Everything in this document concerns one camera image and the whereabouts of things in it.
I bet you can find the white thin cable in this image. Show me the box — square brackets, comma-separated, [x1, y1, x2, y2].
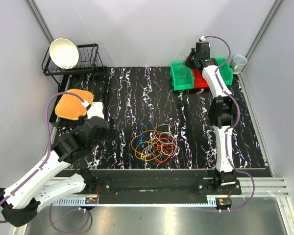
[154, 124, 178, 157]

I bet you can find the white bowl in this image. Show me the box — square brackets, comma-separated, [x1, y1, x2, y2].
[49, 38, 79, 69]

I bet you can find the white slotted cable duct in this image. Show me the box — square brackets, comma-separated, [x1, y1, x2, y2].
[53, 196, 99, 207]

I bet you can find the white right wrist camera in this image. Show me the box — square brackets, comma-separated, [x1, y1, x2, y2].
[199, 36, 209, 43]

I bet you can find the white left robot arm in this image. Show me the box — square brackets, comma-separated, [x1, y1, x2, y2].
[0, 116, 115, 227]

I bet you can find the green plastic bin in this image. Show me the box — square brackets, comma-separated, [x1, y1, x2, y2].
[215, 58, 233, 86]
[170, 62, 194, 91]

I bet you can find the pink thin cable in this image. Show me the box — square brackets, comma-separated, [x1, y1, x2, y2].
[169, 53, 191, 85]

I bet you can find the orange thin cable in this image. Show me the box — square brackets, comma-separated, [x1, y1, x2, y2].
[150, 137, 176, 164]

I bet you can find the left green plastic bin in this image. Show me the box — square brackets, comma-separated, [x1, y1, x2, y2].
[170, 62, 194, 91]

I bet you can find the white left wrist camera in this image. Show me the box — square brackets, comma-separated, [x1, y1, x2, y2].
[81, 100, 104, 119]

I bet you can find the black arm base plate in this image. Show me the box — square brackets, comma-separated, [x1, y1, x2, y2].
[91, 169, 242, 206]

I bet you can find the black wire dish rack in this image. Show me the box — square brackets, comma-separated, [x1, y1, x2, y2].
[41, 43, 108, 128]

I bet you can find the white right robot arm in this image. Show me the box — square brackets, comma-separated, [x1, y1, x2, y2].
[184, 39, 239, 194]

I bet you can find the red plastic bin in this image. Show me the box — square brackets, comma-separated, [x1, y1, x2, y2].
[192, 70, 209, 89]

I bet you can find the blue thin cable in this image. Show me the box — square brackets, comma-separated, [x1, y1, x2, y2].
[136, 123, 160, 157]

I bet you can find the light blue mug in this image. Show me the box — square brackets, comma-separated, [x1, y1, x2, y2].
[231, 55, 248, 74]

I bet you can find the yellow thin cable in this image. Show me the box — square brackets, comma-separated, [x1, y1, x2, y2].
[130, 131, 160, 162]

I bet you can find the orange woven basket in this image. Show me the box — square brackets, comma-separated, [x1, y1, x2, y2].
[55, 89, 94, 121]

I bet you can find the right green plastic bin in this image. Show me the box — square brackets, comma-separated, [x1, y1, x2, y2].
[215, 58, 233, 86]

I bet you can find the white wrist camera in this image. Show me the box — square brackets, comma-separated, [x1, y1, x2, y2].
[81, 100, 104, 119]
[199, 36, 209, 43]

